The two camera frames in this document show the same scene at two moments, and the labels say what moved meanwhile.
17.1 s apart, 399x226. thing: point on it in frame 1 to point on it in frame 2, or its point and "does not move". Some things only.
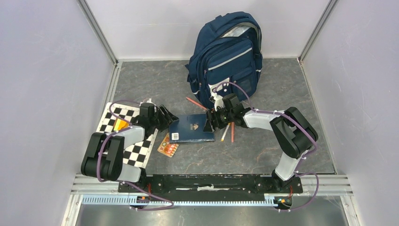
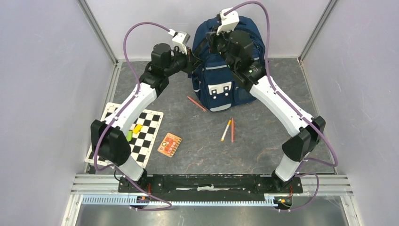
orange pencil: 232,131 does not move
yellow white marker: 223,137 does not move
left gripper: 169,117 to 193,62
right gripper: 209,126 to 212,37
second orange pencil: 196,103 does not move
